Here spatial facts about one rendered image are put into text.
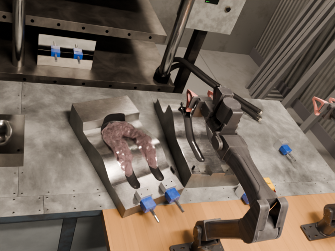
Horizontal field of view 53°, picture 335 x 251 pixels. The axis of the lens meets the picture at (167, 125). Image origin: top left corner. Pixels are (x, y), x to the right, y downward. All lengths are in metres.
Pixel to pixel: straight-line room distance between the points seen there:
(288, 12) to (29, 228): 3.66
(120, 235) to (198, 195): 0.37
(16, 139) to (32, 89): 0.39
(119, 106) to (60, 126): 0.26
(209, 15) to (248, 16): 2.42
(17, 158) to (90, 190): 0.28
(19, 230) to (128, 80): 0.93
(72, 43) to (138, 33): 0.33
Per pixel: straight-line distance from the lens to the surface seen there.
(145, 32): 1.80
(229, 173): 1.44
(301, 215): 1.60
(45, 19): 1.71
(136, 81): 1.85
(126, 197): 1.20
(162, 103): 1.63
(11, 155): 1.27
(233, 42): 4.44
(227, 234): 1.03
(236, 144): 0.98
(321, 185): 1.82
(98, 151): 1.26
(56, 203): 1.22
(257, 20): 4.45
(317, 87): 3.83
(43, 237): 1.45
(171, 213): 1.29
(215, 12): 1.94
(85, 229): 1.43
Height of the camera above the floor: 1.81
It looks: 39 degrees down
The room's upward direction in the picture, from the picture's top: 22 degrees clockwise
